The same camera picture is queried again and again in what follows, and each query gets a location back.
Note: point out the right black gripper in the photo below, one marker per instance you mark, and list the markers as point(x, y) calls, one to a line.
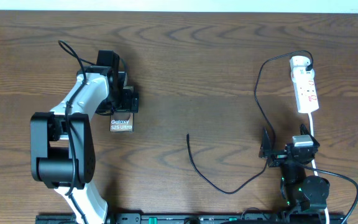
point(278, 157)

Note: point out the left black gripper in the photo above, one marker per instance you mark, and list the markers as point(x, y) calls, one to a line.
point(129, 104)

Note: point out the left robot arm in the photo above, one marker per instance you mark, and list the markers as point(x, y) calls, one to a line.
point(61, 142)

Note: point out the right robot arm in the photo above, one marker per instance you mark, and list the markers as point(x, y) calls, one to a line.
point(303, 193)

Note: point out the white power strip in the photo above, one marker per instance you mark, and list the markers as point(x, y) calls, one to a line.
point(304, 85)

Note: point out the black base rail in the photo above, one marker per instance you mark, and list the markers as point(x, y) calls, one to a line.
point(252, 216)

